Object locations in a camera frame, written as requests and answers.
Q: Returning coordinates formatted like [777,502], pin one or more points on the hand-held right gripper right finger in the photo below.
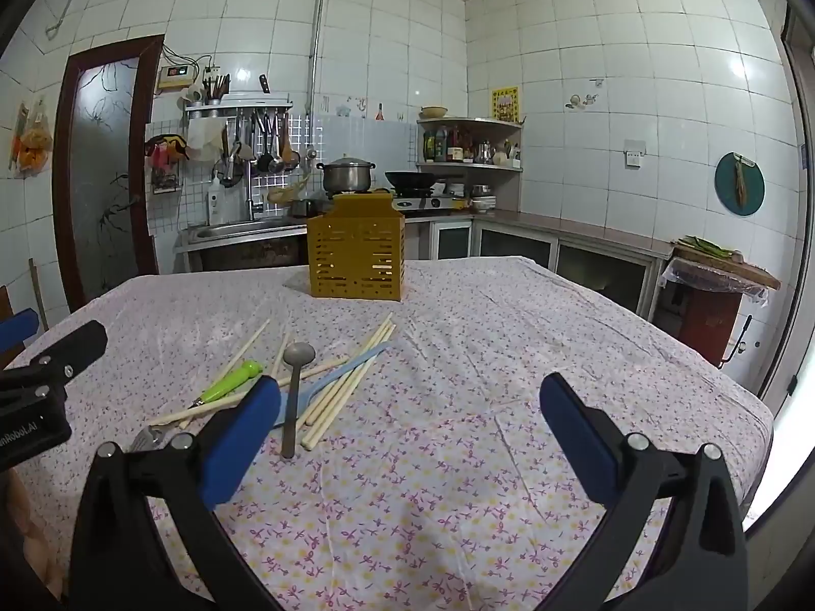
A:
[579,445]

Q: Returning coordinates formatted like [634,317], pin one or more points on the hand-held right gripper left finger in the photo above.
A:
[242,439]

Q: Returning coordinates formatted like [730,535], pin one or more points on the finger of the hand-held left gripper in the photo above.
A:
[18,329]
[73,347]

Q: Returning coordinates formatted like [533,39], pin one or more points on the group of wooden chopsticks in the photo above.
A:
[347,379]

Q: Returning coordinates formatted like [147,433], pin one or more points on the yellow perforated utensil holder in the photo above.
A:
[356,254]

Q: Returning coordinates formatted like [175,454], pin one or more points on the row of hanging kitchen utensils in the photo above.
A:
[267,146]

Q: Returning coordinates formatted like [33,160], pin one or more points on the metal spoon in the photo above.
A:
[294,388]

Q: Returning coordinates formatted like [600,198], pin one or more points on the metal fork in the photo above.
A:
[149,439]

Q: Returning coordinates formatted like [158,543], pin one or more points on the light blue plastic utensil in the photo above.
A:
[356,363]

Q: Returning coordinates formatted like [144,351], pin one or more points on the floral tablecloth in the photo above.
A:
[433,490]

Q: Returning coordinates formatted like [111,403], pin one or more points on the red cabinet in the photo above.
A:
[710,324]

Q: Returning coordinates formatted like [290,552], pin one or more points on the brown framed glass door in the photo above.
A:
[102,165]

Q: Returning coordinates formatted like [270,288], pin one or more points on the hanging plastic bags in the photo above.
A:
[32,140]

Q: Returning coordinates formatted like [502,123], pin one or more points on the white plastic bottle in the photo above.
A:
[216,203]

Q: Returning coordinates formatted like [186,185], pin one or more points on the kitchen counter with cabinets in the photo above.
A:
[573,242]

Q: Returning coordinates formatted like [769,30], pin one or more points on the steel kitchen sink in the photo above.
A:
[242,229]

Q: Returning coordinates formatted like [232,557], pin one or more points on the red and yellow gloves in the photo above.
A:
[165,147]

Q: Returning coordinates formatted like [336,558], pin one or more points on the wooden cutting board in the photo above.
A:
[726,270]

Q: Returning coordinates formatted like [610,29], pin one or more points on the steel faucet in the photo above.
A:
[253,197]

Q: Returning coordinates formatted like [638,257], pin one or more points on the green vegetables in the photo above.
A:
[703,245]

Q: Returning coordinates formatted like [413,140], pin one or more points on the stack of bowls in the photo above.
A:
[482,200]

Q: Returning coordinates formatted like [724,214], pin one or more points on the steel pot with lid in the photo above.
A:
[346,175]

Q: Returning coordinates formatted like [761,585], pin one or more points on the gas stove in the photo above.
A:
[423,202]

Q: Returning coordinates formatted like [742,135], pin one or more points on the steel corner shelf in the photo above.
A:
[471,165]

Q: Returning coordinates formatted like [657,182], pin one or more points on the black wok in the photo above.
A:
[412,178]

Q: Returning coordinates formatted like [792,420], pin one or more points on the teal round board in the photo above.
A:
[751,184]

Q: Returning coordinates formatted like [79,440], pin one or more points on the row of condiment bottles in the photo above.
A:
[446,146]

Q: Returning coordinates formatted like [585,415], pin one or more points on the beige bowl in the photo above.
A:
[433,112]

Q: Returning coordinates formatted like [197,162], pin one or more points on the yellow wall control box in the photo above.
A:
[175,76]

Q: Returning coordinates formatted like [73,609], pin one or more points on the steel wall rack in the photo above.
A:
[239,105]

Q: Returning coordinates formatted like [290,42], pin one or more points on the yellow wall poster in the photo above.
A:
[505,104]

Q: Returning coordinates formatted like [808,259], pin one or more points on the grey wall pipe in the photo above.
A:
[315,44]

